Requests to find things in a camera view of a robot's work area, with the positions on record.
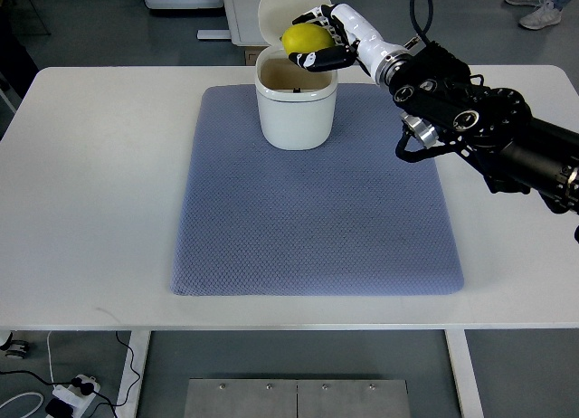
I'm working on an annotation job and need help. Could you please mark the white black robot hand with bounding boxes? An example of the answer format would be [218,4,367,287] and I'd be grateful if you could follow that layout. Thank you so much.
[289,4,410,87]

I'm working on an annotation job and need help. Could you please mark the yellow lemon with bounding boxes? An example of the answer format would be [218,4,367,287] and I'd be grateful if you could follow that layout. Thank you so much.
[281,23,336,55]

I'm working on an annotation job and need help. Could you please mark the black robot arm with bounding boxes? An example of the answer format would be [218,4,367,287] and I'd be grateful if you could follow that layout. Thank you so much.
[378,24,578,214]

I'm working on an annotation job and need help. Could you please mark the white trash can open lid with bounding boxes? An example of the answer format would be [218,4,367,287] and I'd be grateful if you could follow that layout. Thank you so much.
[255,0,337,150]

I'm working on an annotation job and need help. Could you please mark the brown cardboard box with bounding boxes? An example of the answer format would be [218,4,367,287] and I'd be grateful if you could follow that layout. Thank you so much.
[244,47,265,66]

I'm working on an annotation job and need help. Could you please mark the white cabinet base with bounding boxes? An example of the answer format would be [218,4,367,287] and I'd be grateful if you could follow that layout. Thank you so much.
[196,0,266,47]

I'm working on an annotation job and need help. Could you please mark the blue textured mat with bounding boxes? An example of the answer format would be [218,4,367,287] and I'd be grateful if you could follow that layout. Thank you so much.
[171,83,464,296]

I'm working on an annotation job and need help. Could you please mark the white sneaker near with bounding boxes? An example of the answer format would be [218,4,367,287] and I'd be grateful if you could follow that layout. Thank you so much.
[518,2,562,31]

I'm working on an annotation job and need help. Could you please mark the white table right leg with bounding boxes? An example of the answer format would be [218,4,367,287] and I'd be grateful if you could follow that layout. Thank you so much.
[444,328,484,418]

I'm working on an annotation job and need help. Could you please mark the white table leg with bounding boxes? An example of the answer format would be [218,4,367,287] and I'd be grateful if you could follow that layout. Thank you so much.
[115,330,151,418]
[444,328,484,418]

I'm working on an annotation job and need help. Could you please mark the white table left leg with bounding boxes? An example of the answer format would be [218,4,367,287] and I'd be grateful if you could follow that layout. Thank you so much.
[115,330,151,418]

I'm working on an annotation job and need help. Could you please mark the grey metal floor plate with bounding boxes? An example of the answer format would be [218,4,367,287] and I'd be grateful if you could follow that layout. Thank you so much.
[185,379,411,417]

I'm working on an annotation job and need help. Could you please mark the white power strip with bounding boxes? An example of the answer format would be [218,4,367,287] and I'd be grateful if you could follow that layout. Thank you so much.
[52,374,100,417]

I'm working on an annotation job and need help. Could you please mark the caster wheel bottom left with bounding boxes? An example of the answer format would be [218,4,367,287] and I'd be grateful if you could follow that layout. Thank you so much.
[0,331,30,359]

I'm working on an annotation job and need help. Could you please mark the black cable on floor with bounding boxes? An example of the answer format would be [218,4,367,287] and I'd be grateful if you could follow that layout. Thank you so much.
[0,330,142,418]

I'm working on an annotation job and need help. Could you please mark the white cable on floor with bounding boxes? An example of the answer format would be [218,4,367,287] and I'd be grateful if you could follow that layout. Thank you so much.
[0,331,58,418]

